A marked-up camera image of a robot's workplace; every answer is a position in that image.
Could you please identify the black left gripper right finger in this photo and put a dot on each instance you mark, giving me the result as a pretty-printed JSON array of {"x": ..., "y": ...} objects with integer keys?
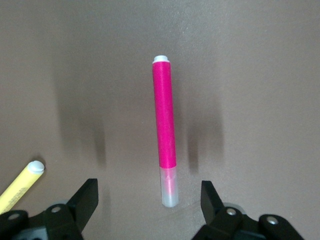
[{"x": 215, "y": 210}]

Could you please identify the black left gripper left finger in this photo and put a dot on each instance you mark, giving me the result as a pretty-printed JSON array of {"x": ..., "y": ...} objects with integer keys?
[{"x": 80, "y": 207}]

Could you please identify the pink marker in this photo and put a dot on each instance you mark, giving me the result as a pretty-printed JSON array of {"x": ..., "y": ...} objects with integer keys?
[{"x": 163, "y": 112}]

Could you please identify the yellow marker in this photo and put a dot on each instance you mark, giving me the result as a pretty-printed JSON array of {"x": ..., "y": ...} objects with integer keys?
[{"x": 20, "y": 185}]

